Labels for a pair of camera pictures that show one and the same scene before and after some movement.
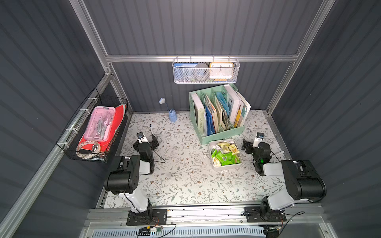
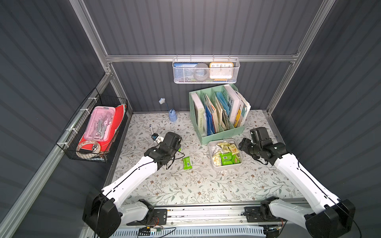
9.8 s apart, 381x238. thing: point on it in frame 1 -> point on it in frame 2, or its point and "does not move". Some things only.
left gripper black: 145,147 -> 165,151
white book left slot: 199,113 does not move
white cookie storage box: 224,153 does not move
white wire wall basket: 206,70 does not move
